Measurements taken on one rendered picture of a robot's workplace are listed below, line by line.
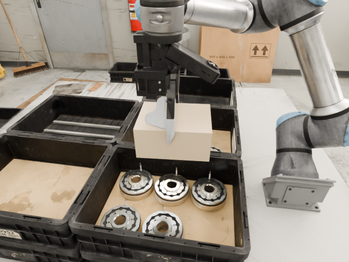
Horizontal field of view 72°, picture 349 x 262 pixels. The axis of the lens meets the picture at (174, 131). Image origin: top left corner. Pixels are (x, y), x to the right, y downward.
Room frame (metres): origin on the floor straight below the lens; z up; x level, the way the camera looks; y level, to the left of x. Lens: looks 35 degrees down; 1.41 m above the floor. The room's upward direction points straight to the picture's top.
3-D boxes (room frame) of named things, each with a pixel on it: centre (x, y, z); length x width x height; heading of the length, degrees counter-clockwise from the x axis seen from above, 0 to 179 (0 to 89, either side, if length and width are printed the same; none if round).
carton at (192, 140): (0.46, 0.00, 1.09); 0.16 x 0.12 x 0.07; 85
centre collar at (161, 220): (0.36, 0.03, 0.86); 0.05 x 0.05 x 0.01
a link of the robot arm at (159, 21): (0.46, 0.02, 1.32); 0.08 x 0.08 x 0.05
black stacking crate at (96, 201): (0.43, 0.02, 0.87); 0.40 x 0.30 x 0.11; 81
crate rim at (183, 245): (0.43, 0.02, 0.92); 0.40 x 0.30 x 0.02; 81
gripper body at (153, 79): (0.46, 0.03, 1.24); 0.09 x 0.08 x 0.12; 85
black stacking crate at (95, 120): (0.79, 0.36, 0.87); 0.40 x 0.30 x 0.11; 81
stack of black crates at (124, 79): (2.52, 0.48, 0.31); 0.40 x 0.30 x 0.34; 85
